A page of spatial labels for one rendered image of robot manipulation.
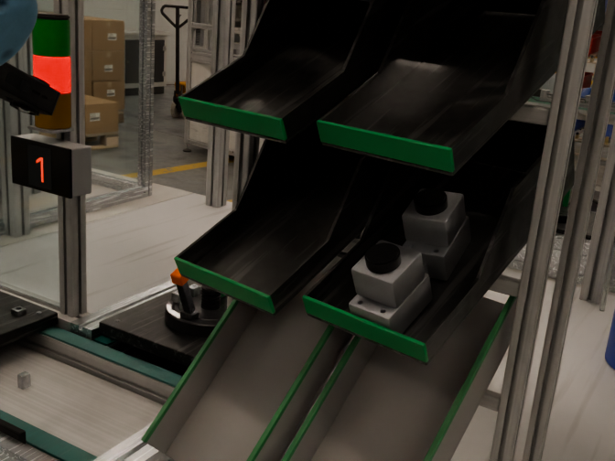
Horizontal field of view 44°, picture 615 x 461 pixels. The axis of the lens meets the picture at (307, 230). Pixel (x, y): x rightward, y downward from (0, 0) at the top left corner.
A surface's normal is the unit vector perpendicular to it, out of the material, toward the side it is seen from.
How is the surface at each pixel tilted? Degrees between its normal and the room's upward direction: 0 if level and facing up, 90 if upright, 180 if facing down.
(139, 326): 0
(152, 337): 0
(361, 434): 45
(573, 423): 0
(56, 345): 90
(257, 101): 25
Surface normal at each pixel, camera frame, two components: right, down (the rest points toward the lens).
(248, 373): -0.40, -0.55
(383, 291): -0.62, 0.56
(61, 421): 0.07, -0.95
